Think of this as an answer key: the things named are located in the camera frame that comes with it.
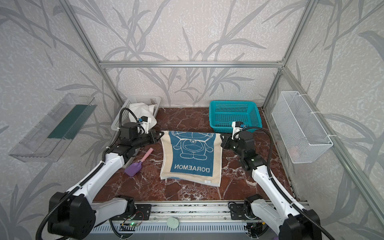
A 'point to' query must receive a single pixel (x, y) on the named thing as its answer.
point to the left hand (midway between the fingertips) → (165, 129)
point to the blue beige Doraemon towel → (191, 156)
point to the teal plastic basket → (222, 113)
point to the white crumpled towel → (141, 109)
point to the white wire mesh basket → (303, 137)
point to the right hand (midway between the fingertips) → (221, 130)
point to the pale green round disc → (172, 222)
